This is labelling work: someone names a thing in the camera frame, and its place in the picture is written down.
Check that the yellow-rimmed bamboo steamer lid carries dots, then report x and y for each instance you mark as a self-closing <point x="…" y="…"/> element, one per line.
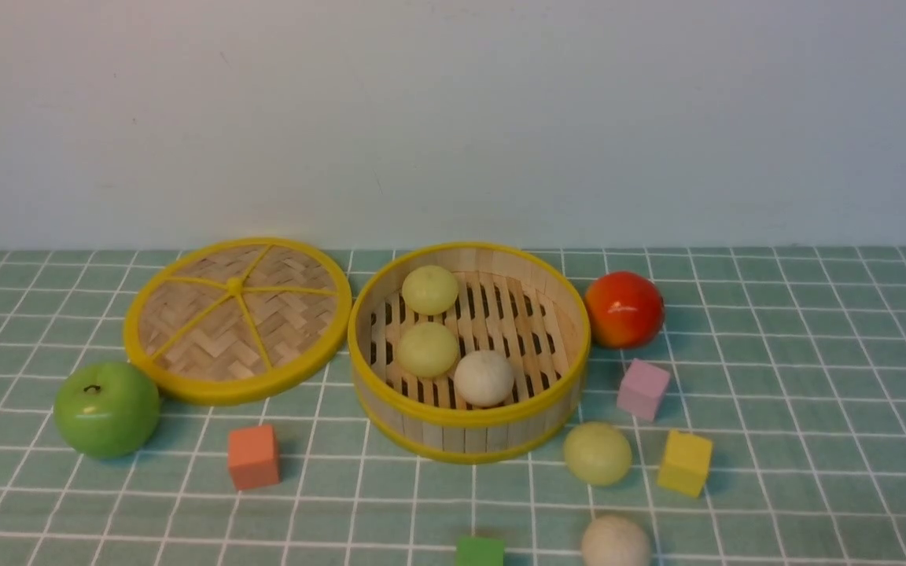
<point x="239" y="321"/>

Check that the green cube block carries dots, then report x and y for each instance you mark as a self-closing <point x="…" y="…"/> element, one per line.
<point x="480" y="551"/>

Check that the white bun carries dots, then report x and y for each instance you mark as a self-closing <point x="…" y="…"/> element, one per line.
<point x="484" y="378"/>
<point x="614" y="540"/>

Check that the green bun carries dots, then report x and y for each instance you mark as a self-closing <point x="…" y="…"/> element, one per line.
<point x="427" y="350"/>
<point x="598" y="453"/>
<point x="430" y="290"/>

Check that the red orange tomato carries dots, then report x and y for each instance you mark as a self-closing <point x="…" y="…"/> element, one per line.
<point x="626" y="310"/>

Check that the yellow cube block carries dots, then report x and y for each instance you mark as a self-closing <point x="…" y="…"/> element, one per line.
<point x="686" y="463"/>

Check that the green apple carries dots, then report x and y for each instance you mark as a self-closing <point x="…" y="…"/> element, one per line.
<point x="107" y="410"/>

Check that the orange cube block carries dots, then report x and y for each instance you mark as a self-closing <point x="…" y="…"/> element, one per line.
<point x="253" y="457"/>

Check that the pink cube block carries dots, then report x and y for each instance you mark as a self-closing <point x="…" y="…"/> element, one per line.
<point x="642" y="389"/>

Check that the yellow-rimmed bamboo steamer tray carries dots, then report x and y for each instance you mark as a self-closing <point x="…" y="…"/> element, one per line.
<point x="509" y="301"/>

